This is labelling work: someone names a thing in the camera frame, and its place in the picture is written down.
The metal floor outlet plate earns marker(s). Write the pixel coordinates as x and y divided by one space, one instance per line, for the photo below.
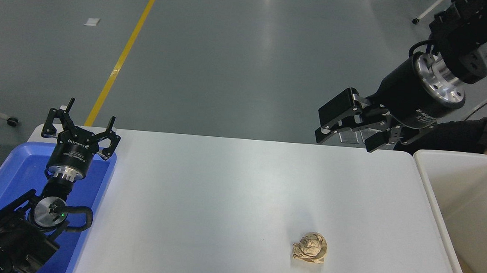
362 137
348 138

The blue plastic tray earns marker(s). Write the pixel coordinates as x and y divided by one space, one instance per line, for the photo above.
14 172

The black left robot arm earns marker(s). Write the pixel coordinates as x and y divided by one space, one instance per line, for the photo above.
13 236

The tan paper ball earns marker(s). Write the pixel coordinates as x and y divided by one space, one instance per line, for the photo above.
310 247

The white wheeled chair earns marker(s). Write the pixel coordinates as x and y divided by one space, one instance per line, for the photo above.
428 9

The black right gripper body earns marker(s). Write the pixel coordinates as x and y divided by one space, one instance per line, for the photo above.
400 96

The large pale plastic bin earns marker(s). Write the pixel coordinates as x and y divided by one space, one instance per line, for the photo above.
470 203

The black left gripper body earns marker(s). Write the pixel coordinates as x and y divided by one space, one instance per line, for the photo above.
73 152

